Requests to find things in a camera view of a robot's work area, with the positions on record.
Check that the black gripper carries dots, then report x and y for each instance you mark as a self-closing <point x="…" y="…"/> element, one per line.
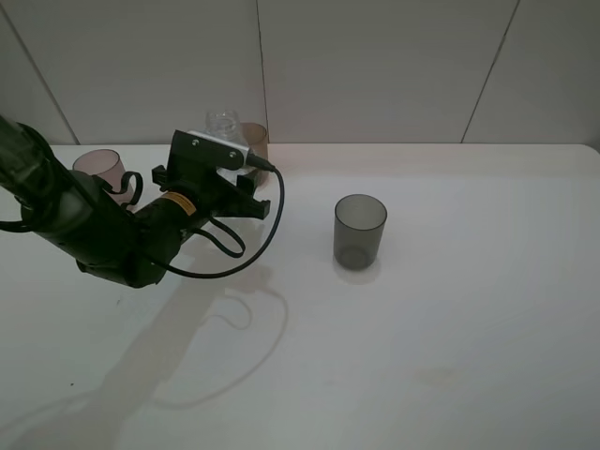
<point x="191" y="192"/>

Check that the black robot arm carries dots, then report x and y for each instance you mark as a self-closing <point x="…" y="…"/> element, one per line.
<point x="77" y="212"/>

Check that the brown translucent cup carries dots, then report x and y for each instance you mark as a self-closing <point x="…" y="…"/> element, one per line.
<point x="256" y="137"/>

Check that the grey translucent cup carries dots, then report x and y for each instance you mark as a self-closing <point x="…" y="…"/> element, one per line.
<point x="358" y="231"/>

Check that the pink translucent cup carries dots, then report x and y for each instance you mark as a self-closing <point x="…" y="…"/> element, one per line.
<point x="107" y="165"/>

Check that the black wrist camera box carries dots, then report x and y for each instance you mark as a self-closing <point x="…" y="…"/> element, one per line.
<point x="194" y="153"/>

